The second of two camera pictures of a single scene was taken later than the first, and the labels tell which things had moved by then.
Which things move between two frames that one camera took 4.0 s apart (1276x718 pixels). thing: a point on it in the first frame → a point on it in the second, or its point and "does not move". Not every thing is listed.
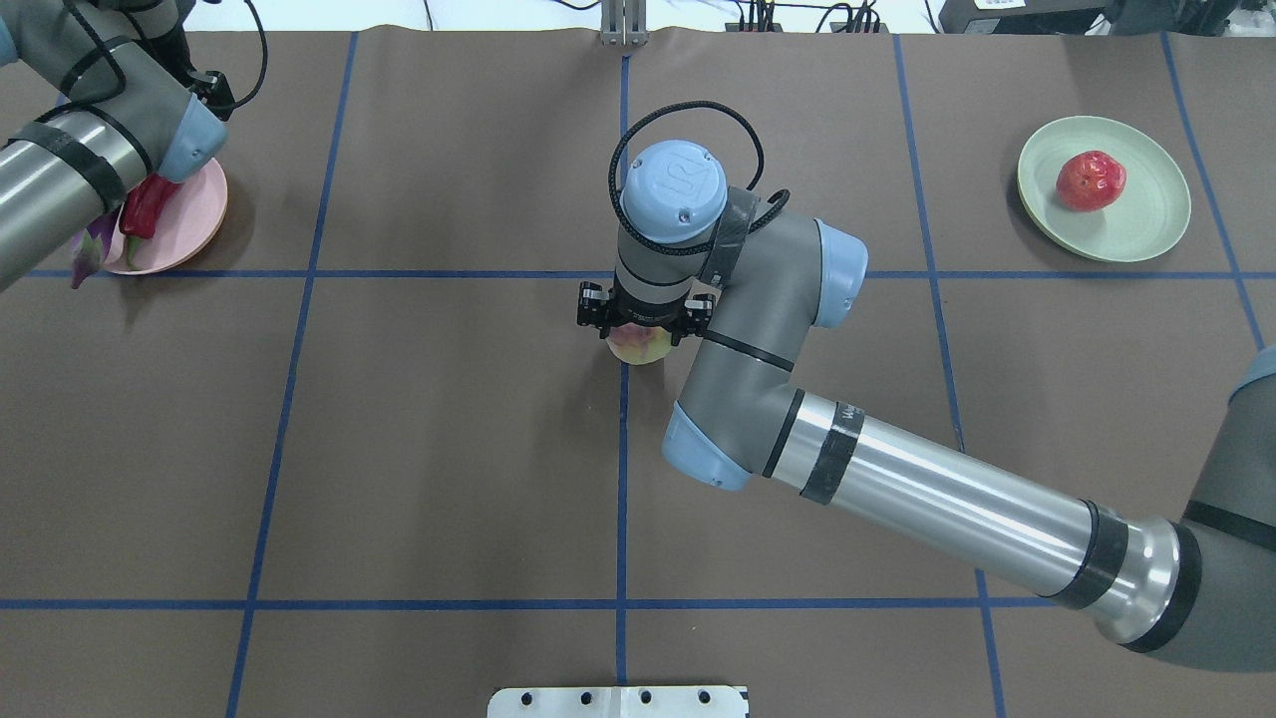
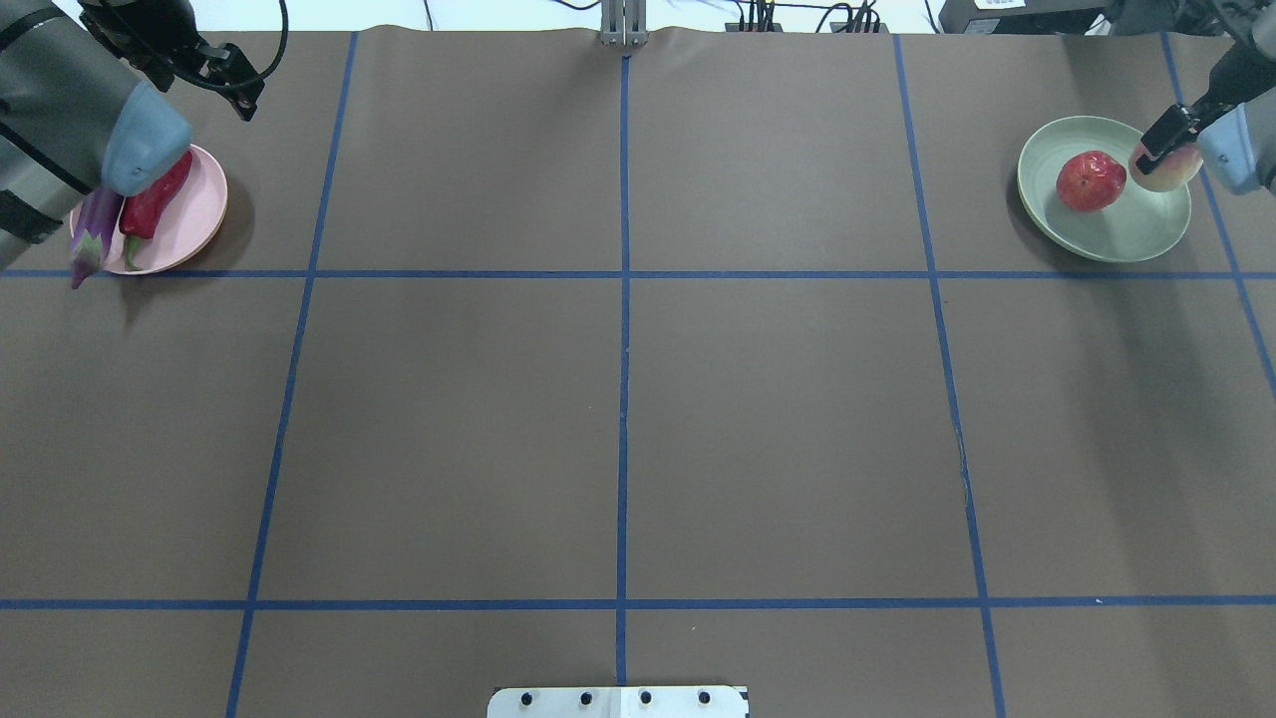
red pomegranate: [1090, 180] does not move
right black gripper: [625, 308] → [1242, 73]
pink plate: [192, 219] does not move
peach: [637, 343] → [1169, 172]
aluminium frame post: [624, 23] does not move
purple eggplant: [90, 245] does not move
